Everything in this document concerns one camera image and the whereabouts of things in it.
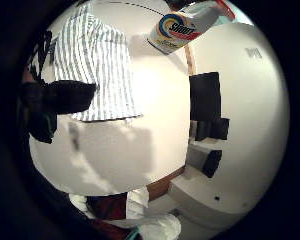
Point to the person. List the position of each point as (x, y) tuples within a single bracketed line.
[(96, 66)]

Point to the white bottle with colourful label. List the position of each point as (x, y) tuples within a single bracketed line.
[(180, 31)]

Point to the small black box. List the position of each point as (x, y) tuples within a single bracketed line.
[(212, 163)]

